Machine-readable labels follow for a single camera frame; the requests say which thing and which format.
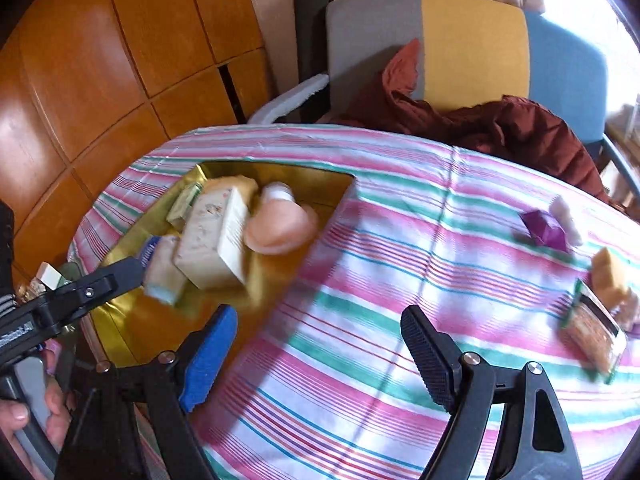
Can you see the grey yellow blue armchair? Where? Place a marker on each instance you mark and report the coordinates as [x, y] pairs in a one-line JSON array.
[[475, 45]]

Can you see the wooden wardrobe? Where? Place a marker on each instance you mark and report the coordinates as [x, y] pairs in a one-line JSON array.
[[125, 35]]

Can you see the maroon puffer jacket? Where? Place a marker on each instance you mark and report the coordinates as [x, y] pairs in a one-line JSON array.
[[525, 130]]

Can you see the green glass table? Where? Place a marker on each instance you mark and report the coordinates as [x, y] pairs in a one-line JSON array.
[[70, 272]]

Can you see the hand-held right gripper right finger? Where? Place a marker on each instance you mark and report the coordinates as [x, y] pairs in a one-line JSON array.
[[430, 355]]

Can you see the gold tin box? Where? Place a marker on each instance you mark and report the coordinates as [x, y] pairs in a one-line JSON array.
[[125, 320]]

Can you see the purple snack packet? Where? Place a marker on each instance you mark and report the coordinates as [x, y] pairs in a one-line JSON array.
[[545, 230]]

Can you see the small green white box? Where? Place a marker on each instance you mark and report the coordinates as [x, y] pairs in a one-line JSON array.
[[182, 205]]

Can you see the large white carton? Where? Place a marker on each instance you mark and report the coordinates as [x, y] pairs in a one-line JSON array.
[[210, 240]]

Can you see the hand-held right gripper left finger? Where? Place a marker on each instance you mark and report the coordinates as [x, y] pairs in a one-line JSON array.
[[207, 360]]

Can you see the person's left hand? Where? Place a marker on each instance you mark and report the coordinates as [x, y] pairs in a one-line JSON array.
[[57, 410]]

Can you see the black rolled mat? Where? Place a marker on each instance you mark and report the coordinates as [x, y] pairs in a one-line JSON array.
[[310, 35]]

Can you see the yellow sponge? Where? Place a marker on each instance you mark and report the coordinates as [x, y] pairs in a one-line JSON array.
[[240, 186], [610, 272]]

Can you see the striped tablecloth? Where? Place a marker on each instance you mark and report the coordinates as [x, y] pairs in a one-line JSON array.
[[375, 260]]

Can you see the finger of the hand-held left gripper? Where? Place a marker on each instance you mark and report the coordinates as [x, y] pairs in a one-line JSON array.
[[100, 285]]

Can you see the cracker packet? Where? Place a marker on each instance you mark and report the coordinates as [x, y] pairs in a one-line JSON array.
[[595, 335]]

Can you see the peach round bottle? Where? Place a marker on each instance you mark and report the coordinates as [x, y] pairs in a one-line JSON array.
[[280, 230]]

